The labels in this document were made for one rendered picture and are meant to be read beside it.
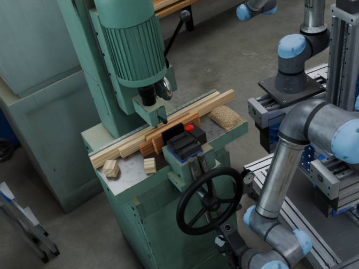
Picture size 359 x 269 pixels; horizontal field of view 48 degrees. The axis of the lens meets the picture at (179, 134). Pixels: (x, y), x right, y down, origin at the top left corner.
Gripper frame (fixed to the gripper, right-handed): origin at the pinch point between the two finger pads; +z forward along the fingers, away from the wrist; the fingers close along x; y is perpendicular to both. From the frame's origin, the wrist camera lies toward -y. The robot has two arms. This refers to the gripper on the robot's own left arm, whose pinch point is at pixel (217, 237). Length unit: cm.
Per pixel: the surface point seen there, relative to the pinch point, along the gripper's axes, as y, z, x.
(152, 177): -28.4, 11.0, -9.6
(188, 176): -24.6, 2.2, 0.1
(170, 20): -95, 265, 140
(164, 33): -85, 270, 131
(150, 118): -47.6, 13.2, -0.3
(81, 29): -86, 18, -8
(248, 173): -8.4, 15.2, 29.0
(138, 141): -40.5, 21.9, -5.9
